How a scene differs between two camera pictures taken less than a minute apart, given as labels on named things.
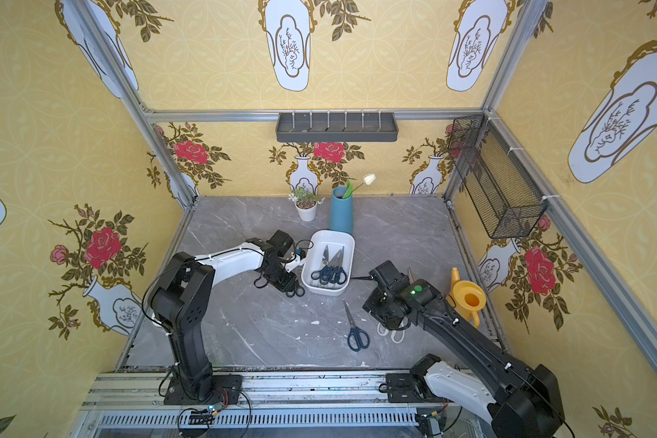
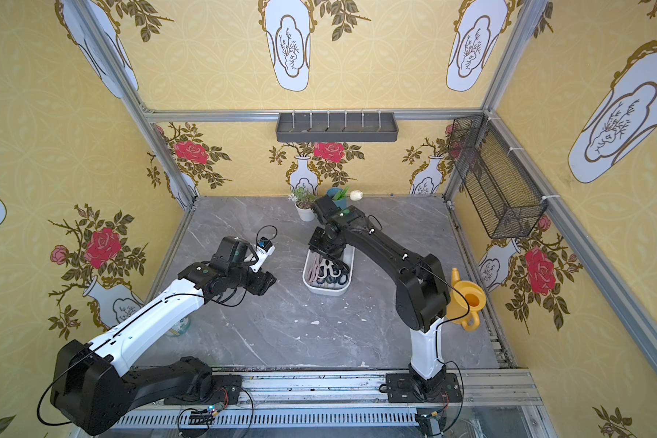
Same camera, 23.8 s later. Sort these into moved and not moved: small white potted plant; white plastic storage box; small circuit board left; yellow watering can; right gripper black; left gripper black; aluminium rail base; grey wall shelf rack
Moved: right gripper black; left gripper black
Not moved: aluminium rail base; grey wall shelf rack; yellow watering can; small circuit board left; white plastic storage box; small white potted plant
